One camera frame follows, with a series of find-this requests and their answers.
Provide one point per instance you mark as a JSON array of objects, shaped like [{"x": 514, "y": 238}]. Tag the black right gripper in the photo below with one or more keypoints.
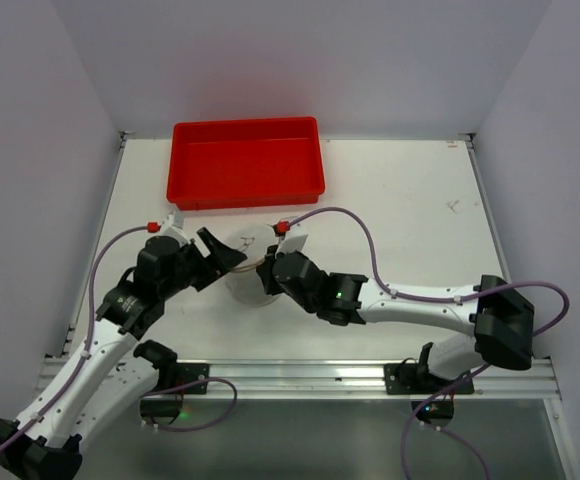
[{"x": 268, "y": 272}]

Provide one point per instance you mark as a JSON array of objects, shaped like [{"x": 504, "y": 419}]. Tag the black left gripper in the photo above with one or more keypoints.
[{"x": 220, "y": 260}]

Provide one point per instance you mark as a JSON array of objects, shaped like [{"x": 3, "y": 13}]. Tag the white mesh laundry bag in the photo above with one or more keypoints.
[{"x": 243, "y": 282}]

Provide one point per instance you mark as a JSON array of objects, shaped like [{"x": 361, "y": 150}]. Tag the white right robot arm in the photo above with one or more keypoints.
[{"x": 491, "y": 322}]

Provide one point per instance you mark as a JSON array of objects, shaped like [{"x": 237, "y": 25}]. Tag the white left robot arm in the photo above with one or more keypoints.
[{"x": 115, "y": 366}]

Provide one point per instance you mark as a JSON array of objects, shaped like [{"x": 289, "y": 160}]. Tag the red plastic bin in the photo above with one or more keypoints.
[{"x": 245, "y": 163}]

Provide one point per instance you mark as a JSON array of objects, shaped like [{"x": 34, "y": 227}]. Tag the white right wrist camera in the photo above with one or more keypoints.
[{"x": 291, "y": 235}]

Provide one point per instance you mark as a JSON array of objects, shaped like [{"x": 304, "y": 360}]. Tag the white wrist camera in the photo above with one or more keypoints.
[
  {"x": 172, "y": 226},
  {"x": 291, "y": 235}
]

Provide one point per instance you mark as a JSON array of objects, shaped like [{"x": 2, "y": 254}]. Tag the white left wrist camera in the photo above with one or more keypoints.
[{"x": 172, "y": 226}]

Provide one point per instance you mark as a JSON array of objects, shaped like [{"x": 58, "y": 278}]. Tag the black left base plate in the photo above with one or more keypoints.
[{"x": 185, "y": 377}]

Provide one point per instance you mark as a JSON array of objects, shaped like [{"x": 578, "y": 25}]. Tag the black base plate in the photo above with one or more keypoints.
[
  {"x": 185, "y": 377},
  {"x": 406, "y": 378}
]

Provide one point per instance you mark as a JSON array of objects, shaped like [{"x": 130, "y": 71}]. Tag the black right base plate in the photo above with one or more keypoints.
[{"x": 406, "y": 378}]

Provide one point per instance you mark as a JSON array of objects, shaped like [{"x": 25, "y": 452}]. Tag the aluminium mounting rail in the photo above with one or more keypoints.
[{"x": 364, "y": 380}]

